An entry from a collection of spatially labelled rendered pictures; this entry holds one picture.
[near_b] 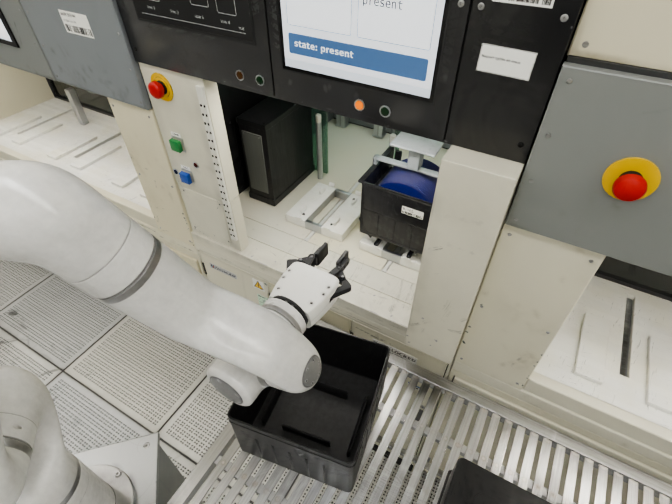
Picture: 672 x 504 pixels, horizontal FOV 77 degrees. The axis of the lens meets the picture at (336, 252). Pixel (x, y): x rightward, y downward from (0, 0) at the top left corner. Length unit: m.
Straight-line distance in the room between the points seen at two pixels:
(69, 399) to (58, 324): 0.47
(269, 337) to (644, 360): 0.97
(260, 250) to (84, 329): 1.39
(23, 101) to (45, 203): 2.14
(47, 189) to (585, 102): 0.64
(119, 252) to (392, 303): 0.82
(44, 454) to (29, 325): 1.80
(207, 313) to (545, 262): 0.59
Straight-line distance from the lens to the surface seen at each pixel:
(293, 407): 1.11
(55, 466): 0.92
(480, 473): 0.99
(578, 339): 1.24
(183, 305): 0.53
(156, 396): 2.13
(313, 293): 0.73
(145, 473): 1.14
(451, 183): 0.73
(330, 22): 0.78
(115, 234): 0.47
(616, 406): 1.17
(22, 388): 0.85
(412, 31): 0.72
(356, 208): 1.40
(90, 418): 2.20
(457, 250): 0.81
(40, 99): 2.61
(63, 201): 0.45
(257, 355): 0.55
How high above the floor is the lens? 1.77
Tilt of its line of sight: 44 degrees down
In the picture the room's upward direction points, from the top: straight up
